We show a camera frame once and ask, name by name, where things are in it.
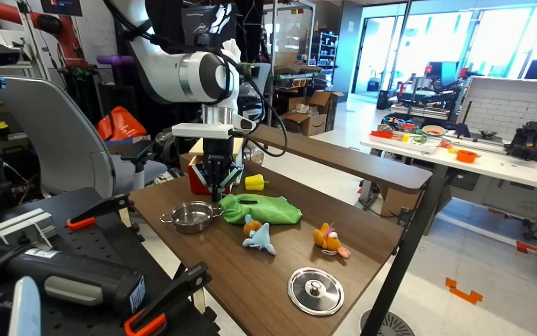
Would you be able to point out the purple roll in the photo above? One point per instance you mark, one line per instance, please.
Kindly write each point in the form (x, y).
(115, 61)

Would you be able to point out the orange bowl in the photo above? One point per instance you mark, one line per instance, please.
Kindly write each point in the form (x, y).
(464, 156)

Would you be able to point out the cardboard box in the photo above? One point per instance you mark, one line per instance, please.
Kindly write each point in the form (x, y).
(313, 115)

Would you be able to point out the round metal pot lid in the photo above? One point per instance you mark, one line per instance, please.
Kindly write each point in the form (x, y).
(315, 292)

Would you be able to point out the small metal pot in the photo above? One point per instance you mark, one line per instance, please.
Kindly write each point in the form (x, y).
(192, 218)

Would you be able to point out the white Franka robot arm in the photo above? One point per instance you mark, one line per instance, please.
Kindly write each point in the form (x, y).
(181, 76)

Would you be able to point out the black table leg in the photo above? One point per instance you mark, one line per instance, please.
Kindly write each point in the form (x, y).
(408, 244)

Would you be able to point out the red wooden drawer box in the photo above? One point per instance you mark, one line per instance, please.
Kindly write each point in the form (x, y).
(194, 180)

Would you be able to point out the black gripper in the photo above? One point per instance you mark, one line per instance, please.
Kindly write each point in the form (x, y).
(218, 151)

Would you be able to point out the yellow toy pepper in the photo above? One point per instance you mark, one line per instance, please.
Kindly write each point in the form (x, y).
(255, 184)

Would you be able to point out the white desk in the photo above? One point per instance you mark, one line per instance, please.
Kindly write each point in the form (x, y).
(494, 167)

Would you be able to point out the aluminium rail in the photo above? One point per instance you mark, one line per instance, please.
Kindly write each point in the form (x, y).
(9, 223)

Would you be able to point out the grey office chair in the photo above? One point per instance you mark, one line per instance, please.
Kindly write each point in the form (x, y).
(54, 138)

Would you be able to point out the green towel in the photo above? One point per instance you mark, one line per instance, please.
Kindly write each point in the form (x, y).
(261, 210)

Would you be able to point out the round floor drain cover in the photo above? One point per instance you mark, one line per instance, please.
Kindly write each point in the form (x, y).
(391, 326)

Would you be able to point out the blue shark plush toy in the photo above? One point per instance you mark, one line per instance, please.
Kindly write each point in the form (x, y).
(261, 240)

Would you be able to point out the black machine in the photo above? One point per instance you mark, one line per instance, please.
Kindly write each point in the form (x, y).
(524, 143)

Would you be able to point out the white and blue panel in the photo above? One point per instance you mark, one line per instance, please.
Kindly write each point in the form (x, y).
(24, 309)

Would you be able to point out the dark wooden raised shelf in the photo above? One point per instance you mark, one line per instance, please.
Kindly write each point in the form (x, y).
(343, 162)

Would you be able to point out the orange bag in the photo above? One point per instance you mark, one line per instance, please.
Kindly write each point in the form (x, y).
(121, 124)

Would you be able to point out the black handheld device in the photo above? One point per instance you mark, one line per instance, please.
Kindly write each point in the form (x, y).
(72, 279)

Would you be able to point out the orange plush toy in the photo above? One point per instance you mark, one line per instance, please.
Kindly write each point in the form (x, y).
(328, 240)

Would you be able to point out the white partition panel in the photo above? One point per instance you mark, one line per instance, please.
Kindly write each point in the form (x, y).
(507, 108)

